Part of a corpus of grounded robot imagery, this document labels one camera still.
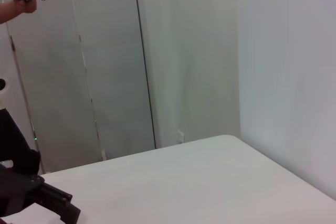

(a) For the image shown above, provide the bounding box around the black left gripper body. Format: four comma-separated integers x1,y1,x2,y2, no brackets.
0,159,46,217

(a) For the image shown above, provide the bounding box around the teleoperator bare forearm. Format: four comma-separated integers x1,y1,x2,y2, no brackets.
0,1,19,24

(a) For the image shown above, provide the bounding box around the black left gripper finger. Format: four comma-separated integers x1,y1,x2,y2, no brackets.
33,182,82,224

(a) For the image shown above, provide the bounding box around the black bulky object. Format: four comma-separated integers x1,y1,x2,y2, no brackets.
0,108,41,175

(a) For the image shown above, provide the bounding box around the teleoperator bare hand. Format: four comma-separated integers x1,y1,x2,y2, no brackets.
15,0,38,14

